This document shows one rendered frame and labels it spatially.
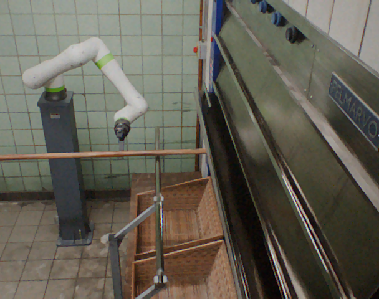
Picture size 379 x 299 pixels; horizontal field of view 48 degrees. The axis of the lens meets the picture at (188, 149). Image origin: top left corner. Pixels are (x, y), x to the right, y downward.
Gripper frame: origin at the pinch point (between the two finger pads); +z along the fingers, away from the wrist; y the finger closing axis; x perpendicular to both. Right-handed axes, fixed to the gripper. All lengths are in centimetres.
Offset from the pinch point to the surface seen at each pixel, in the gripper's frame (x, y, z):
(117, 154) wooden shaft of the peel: 0.7, -1.4, 9.4
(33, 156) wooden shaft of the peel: 43.1, -0.8, 9.4
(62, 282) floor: 48, 119, -17
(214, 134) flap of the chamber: -46, -23, 29
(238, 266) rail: -41, -26, 115
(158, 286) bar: -19, 2, 95
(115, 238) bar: 1, 23, 47
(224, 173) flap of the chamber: -46, -23, 62
